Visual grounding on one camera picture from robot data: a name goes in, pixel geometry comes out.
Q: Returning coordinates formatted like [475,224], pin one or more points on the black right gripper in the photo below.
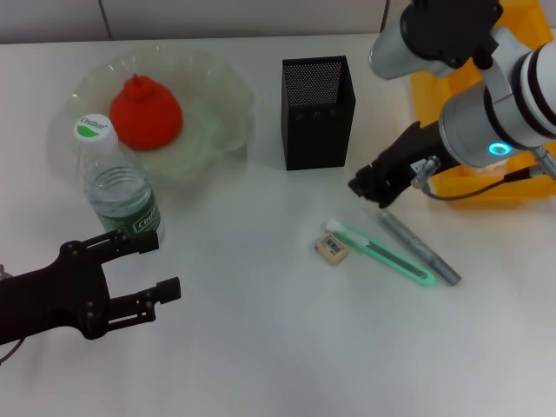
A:
[408,156]

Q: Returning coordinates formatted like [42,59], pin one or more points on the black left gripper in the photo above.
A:
[56,295]

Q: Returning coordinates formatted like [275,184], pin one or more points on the mint green utility knife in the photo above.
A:
[382,256]

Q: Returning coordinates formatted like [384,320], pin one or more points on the grey marker pen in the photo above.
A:
[417,245]

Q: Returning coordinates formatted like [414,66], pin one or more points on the beige eraser with barcode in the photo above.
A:
[331,249]

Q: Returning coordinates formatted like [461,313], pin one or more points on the clear water bottle green label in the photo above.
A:
[117,187]

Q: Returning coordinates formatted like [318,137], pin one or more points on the orange fruit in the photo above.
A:
[147,113]

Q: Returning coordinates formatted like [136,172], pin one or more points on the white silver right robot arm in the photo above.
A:
[499,108]

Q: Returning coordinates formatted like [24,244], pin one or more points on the black mesh pen holder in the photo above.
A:
[317,139]

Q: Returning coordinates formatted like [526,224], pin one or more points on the pale green glass fruit plate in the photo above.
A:
[217,108]

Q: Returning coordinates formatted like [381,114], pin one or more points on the yellow plastic bin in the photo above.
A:
[428,100]

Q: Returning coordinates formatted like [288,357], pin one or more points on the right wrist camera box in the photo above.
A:
[434,30]

